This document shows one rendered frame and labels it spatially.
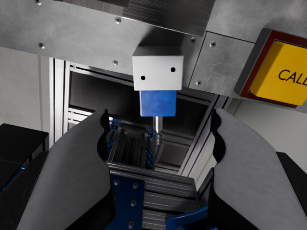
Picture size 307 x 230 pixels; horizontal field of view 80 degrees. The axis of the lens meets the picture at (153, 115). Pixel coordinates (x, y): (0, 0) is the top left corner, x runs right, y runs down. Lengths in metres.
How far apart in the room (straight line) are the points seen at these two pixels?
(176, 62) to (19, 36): 0.19
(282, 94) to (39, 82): 1.21
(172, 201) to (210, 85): 0.30
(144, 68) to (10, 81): 1.24
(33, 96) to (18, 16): 1.10
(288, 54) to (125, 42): 0.18
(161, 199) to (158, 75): 0.33
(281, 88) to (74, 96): 0.88
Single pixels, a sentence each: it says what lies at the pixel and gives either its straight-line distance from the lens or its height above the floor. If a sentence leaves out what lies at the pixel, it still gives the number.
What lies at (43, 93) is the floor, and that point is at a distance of 1.32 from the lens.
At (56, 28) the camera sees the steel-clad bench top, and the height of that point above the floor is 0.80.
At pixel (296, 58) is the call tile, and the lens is 0.25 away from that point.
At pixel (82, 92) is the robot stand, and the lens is 0.96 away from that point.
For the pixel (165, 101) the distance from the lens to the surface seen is 0.22.
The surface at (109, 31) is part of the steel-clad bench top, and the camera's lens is 0.24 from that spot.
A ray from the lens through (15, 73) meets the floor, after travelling 1.35.
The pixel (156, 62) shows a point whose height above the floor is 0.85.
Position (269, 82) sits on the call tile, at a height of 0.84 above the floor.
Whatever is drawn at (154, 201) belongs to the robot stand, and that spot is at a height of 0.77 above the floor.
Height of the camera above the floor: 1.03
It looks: 60 degrees down
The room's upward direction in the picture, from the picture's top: 179 degrees counter-clockwise
